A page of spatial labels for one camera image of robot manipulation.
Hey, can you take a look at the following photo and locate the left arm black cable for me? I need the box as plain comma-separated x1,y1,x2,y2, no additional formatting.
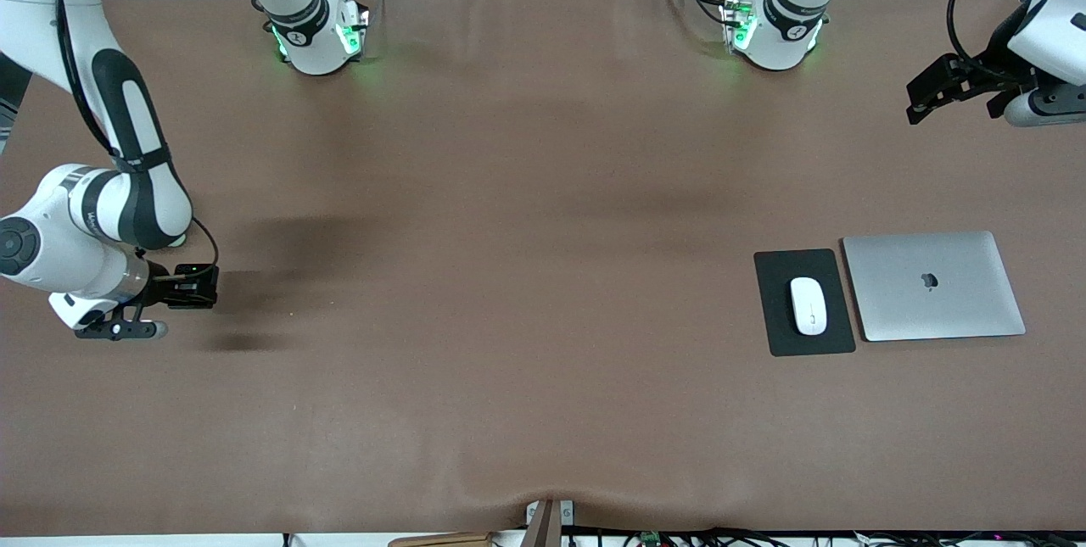
948,0,1019,69

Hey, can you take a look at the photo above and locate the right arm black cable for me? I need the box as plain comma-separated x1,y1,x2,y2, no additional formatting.
47,0,221,270

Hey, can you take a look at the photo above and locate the metal camera stand bracket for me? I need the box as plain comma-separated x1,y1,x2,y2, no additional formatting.
523,499,576,547

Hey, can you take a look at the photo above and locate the black mouse pad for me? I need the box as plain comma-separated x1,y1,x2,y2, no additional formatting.
753,248,857,357

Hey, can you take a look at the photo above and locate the brown table cover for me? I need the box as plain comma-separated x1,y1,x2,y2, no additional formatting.
0,0,1086,536

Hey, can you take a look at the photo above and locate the brown wooden board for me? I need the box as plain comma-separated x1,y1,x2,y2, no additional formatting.
389,532,495,547

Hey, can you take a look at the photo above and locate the white computer mouse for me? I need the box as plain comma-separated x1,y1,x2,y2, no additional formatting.
790,276,828,336

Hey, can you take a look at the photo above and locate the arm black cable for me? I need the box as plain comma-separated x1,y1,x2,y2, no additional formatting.
47,0,221,270
948,0,1019,69

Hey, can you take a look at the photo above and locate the black phone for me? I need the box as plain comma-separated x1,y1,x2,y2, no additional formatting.
174,264,221,311

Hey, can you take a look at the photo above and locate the silver closed laptop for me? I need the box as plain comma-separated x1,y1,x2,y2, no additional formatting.
842,231,1027,343

